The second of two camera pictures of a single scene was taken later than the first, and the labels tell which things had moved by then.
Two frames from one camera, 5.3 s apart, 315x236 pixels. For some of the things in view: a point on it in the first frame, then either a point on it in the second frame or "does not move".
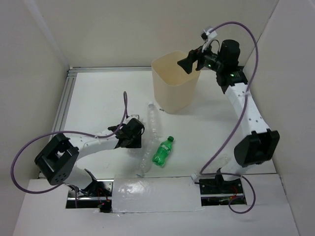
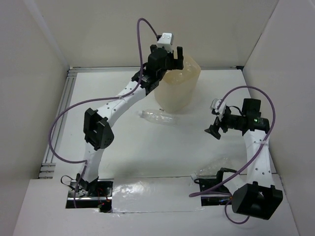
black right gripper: [193, 56] -> [213, 129]
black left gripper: [137, 143] -> [176, 64]
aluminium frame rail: [68, 88] does not move
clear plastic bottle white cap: [221, 161] -> [160, 116]
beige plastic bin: [175, 89] does not move
